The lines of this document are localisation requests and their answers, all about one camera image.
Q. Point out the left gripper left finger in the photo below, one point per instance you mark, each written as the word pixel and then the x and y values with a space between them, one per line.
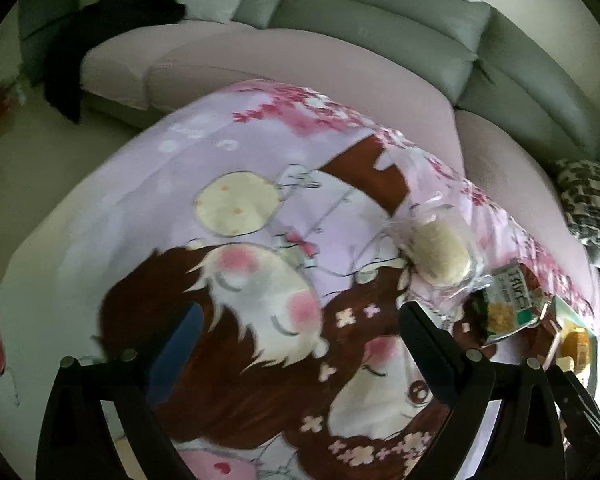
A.
pixel 171 360

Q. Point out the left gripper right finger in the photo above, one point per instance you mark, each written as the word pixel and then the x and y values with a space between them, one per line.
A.
pixel 438 357

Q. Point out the orange bread packet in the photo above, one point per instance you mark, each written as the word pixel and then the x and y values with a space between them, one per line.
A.
pixel 576 346

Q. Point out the dark red snack box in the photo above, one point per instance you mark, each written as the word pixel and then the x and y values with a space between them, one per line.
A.
pixel 543 341

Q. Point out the teal white tray box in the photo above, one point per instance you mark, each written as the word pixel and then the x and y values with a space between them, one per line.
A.
pixel 568 320

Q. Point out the green white cracker packet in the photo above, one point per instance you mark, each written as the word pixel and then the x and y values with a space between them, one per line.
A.
pixel 504 306

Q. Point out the clear bag white pastry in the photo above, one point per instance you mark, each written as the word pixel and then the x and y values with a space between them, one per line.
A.
pixel 444 253

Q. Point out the pink cartoon print cloth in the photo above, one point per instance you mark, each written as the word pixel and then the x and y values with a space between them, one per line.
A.
pixel 268 205

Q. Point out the black white patterned cushion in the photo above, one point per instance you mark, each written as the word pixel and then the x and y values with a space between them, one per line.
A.
pixel 578 186

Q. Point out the grey sofa with pink cover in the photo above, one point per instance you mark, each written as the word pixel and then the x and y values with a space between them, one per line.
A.
pixel 450 74

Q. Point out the black clothing pile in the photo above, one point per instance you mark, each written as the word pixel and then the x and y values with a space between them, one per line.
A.
pixel 56 35

